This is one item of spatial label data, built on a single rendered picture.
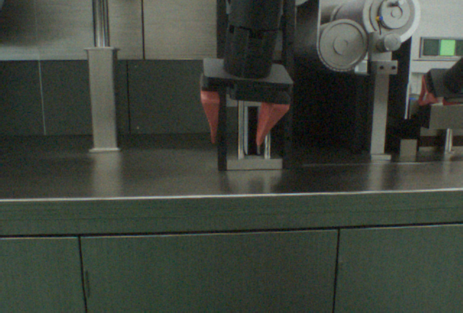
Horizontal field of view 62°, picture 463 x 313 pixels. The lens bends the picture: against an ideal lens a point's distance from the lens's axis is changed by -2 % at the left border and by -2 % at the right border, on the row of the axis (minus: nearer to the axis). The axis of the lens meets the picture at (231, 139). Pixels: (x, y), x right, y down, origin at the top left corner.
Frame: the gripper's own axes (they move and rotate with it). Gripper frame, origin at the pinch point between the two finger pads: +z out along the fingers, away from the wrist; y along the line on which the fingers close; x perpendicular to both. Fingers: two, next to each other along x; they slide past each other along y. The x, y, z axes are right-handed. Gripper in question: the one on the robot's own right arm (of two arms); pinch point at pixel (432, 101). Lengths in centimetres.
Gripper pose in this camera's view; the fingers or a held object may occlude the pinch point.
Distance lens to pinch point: 100.4
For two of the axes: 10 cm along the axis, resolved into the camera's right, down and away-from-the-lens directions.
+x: -0.3, -9.3, 3.7
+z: -0.6, 3.7, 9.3
